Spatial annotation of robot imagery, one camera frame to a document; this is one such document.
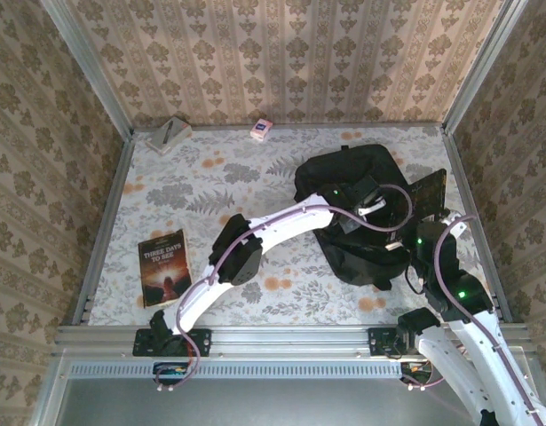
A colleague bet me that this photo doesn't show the black fabric backpack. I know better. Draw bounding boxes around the black fabric backpack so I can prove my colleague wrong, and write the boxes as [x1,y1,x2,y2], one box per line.
[293,144,418,293]

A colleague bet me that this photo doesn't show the worn paperback raft cover book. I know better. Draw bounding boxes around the worn paperback raft cover book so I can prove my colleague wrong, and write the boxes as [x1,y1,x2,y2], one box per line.
[408,168,448,221]

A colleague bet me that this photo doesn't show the grey marker pen box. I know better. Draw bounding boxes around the grey marker pen box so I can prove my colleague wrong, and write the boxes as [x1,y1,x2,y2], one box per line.
[146,115,194,157]

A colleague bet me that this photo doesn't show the floral patterned table cover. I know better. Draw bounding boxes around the floral patterned table cover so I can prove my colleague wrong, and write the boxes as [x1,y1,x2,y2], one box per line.
[88,126,495,327]

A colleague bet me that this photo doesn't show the small pink box blue label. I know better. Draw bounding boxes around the small pink box blue label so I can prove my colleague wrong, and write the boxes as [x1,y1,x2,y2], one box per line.
[249,117,274,144]

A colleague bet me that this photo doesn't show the Three Days to See book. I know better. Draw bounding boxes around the Three Days to See book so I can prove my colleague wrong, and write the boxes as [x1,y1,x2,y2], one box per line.
[138,227,194,310]

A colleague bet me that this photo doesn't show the grey metal panel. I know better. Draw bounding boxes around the grey metal panel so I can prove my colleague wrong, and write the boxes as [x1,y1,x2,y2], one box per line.
[32,350,546,426]

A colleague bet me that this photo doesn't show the white plastic bracket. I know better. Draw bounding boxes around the white plastic bracket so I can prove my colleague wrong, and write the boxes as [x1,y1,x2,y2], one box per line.
[354,198,388,219]

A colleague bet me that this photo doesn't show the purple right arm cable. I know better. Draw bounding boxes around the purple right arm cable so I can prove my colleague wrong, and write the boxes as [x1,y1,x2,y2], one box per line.
[405,214,546,426]

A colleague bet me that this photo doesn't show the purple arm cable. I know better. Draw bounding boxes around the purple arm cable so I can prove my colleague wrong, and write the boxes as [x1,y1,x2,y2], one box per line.
[155,182,414,394]
[405,214,546,426]

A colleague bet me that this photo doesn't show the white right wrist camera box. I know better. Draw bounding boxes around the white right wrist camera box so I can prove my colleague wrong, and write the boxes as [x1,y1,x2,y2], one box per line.
[439,211,471,236]

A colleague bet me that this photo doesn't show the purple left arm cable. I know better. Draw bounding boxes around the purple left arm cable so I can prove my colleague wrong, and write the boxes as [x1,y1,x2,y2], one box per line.
[155,182,414,394]

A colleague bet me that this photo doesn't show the aluminium table side rail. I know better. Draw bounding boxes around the aluminium table side rail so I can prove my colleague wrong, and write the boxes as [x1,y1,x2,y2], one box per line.
[440,128,518,326]
[70,130,137,329]

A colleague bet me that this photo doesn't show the small connector board with wires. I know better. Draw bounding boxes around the small connector board with wires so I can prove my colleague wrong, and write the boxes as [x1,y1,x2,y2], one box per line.
[152,361,189,387]
[399,359,433,385]

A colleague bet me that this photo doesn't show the aluminium table front rail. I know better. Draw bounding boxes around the aluminium table front rail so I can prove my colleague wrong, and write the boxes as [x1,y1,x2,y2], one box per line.
[54,325,532,357]

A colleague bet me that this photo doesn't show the grey slotted cable duct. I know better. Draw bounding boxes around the grey slotted cable duct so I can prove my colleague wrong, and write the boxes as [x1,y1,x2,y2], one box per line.
[67,361,406,380]

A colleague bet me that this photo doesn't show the aluminium frame post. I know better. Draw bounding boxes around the aluminium frame post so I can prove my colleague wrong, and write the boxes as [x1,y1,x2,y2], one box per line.
[37,0,136,141]
[439,0,530,134]

